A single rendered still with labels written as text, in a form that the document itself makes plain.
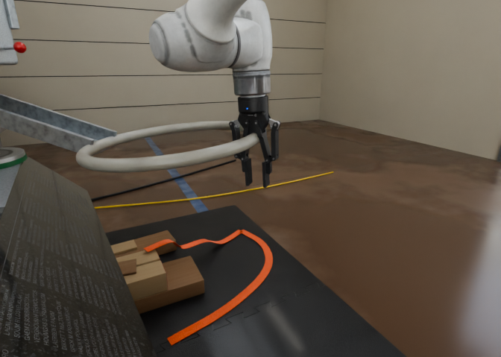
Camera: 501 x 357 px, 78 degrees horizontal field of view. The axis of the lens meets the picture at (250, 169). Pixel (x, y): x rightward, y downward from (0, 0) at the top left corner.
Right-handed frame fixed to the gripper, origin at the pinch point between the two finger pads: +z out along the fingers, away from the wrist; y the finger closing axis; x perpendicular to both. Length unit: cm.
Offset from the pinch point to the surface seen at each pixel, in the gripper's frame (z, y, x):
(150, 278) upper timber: 63, 64, -18
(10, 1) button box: -50, 76, 4
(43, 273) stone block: 7, 25, 43
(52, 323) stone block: 8, 14, 50
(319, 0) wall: -143, 113, -622
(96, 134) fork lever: -10, 51, 5
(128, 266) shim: 61, 78, -19
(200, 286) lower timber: 77, 50, -35
